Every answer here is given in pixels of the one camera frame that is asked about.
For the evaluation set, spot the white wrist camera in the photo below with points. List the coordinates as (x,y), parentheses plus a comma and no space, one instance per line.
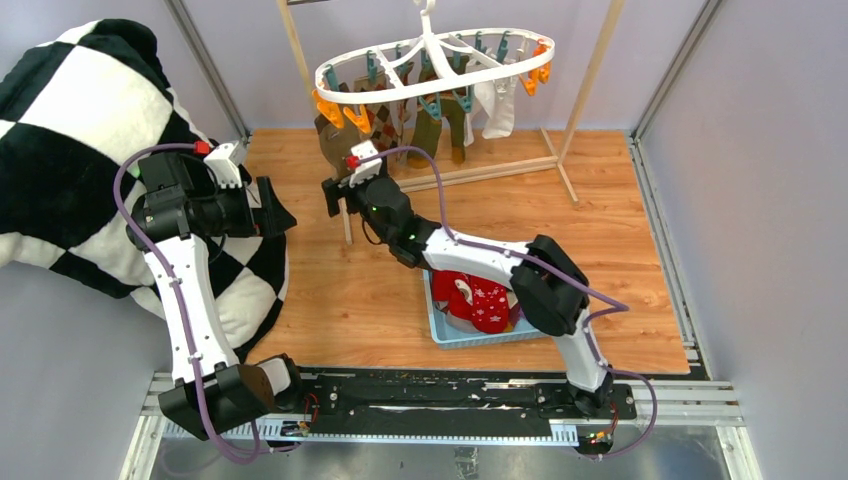
(364,162)
(224,161)

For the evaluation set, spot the green brown striped sock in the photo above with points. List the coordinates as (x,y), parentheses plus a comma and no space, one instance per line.
(428,130)

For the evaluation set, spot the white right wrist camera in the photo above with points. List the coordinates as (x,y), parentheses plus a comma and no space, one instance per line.
(364,162)

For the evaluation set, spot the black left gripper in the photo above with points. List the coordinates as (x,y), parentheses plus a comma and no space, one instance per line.
(268,220)

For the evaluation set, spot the white sock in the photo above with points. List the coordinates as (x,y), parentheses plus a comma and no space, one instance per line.
(495,99)

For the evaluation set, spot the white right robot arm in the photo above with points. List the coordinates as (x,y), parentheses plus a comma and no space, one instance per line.
(552,292)

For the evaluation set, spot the argyle brown sock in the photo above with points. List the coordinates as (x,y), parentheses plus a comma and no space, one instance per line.
(384,133)

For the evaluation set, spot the red snowflake sock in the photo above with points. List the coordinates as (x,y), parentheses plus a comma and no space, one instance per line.
(491,310)

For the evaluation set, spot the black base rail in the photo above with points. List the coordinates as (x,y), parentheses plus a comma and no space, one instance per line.
(450,404)

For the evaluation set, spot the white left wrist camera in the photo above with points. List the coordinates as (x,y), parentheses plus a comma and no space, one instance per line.
(224,161)

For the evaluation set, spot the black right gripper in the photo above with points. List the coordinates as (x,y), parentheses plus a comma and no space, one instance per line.
(331,190)

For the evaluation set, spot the grey striped sock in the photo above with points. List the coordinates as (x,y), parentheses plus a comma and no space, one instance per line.
(460,324)

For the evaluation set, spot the light blue plastic basket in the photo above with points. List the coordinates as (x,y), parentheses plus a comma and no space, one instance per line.
(448,337)

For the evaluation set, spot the wooden drying rack frame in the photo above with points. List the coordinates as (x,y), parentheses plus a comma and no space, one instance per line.
(554,161)

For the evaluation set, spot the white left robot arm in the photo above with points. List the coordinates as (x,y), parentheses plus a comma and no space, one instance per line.
(190,197)

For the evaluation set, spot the white round clip hanger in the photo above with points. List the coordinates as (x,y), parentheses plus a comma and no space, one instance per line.
(459,58)

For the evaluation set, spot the black white checkered blanket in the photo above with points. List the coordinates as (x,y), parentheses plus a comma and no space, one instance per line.
(72,111)

